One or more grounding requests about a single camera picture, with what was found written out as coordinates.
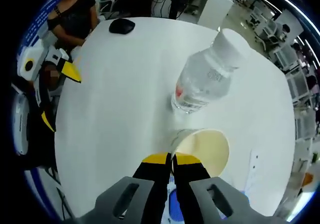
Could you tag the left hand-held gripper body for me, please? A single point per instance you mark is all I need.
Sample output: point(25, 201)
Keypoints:
point(30, 64)

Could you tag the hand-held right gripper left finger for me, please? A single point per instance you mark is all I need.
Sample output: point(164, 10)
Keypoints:
point(125, 201)

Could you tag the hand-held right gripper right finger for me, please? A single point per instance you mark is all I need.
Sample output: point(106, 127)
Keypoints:
point(212, 201)

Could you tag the paper cup with green print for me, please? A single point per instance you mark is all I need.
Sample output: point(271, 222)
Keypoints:
point(207, 146)

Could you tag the black rounded object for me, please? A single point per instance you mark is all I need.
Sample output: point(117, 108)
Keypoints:
point(122, 26)

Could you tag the clear water bottle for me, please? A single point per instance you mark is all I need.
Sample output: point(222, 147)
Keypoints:
point(205, 83)

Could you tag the person's upper body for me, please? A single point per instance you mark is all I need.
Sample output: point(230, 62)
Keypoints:
point(75, 11)

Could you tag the orange object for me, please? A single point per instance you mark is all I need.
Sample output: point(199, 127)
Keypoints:
point(308, 179)

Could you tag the black monitor stand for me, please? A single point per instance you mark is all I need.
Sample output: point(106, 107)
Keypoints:
point(175, 3)

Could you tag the white box cabinet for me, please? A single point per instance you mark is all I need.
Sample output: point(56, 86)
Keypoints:
point(210, 1)

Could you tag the row of white office chairs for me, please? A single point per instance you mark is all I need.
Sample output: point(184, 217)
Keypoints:
point(271, 28)

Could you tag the blue wall poster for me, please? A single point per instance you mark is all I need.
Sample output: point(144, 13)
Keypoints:
point(37, 21)

